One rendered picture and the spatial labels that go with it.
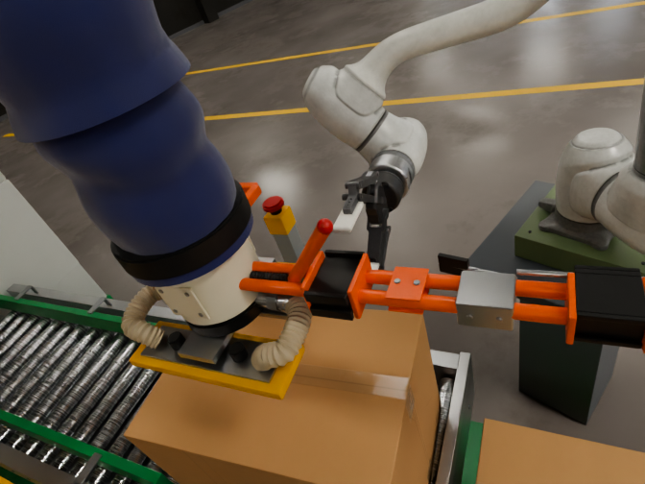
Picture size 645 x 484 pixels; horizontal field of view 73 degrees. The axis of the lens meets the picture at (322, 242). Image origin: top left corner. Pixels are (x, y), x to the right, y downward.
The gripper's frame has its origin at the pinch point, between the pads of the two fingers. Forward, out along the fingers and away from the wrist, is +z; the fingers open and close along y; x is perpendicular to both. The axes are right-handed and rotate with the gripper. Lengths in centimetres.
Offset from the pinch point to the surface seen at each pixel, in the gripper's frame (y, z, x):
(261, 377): 10.7, 18.0, 12.8
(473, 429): 127, -37, -8
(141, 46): -38.3, 6.3, 14.5
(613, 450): 72, -13, -45
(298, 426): 31.8, 15.9, 14.2
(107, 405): 73, 10, 111
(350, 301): -0.9, 9.5, -3.0
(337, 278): -1.6, 6.1, 0.2
